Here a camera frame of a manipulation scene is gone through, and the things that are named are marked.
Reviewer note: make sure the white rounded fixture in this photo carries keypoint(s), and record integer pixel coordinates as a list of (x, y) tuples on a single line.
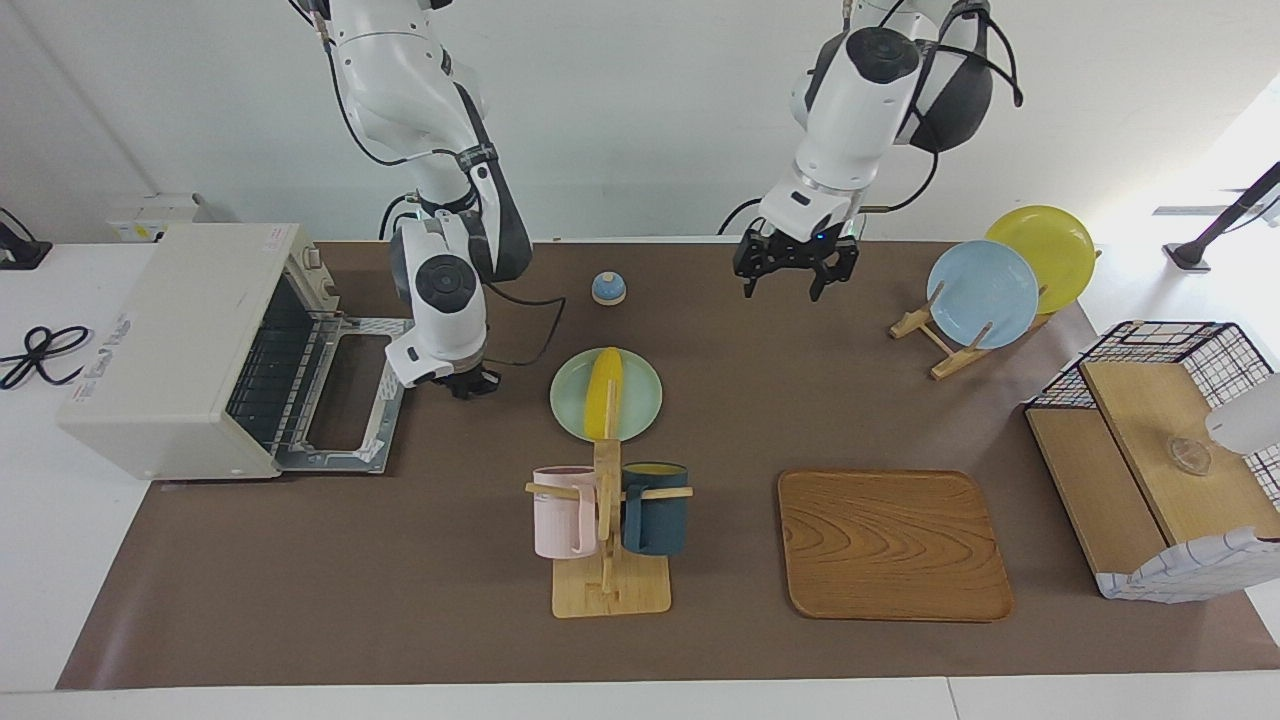
[(1248, 415)]

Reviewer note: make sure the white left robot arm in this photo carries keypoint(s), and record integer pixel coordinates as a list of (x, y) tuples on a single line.
[(850, 110)]

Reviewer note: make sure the white box device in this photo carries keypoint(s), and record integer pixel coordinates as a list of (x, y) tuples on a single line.
[(150, 215)]

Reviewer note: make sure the clear glass dish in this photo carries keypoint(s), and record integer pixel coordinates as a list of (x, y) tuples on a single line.
[(1190, 456)]

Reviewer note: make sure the light blue plate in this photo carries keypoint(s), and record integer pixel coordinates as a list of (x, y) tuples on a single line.
[(985, 295)]

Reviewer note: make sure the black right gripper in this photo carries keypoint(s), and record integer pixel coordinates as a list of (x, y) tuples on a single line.
[(465, 377)]

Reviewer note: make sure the wooden plate rack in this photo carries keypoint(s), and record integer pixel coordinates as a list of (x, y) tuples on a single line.
[(945, 365)]

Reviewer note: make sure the black stand base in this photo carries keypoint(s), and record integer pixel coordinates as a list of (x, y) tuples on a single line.
[(20, 255)]

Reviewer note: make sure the pink mug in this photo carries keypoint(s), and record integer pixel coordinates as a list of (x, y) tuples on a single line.
[(562, 515)]

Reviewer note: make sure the wooden mug tree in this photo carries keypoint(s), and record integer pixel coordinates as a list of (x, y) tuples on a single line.
[(610, 590)]

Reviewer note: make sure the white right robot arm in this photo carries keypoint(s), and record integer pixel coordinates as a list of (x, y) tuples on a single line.
[(400, 90)]

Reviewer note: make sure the pale green plate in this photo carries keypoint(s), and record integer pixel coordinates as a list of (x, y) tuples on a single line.
[(640, 395)]

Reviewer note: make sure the glass oven door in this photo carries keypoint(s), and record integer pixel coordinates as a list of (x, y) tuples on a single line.
[(390, 420)]

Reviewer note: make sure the black stand with pole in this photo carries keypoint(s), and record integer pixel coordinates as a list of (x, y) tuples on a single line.
[(1225, 220)]

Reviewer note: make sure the yellow corn cob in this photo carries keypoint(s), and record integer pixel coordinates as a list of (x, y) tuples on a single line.
[(604, 390)]

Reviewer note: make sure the wooden serving tray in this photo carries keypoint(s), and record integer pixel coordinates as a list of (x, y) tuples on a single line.
[(890, 545)]

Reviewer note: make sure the dark teal mug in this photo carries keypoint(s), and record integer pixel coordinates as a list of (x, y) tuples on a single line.
[(655, 515)]

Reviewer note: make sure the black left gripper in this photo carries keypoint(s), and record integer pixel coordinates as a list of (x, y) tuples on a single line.
[(795, 252)]

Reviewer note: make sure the white checked cloth liner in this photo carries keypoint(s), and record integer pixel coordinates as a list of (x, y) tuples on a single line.
[(1190, 575)]

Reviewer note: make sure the brown table mat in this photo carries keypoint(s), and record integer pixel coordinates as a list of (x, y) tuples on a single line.
[(400, 600)]

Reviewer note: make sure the beige toaster oven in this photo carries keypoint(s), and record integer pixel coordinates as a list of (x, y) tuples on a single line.
[(170, 340)]

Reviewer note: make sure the yellow plate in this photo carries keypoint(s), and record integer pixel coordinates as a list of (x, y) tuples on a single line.
[(1055, 245)]

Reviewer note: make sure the beige oven knob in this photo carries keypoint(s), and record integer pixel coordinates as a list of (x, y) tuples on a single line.
[(328, 292), (312, 257)]

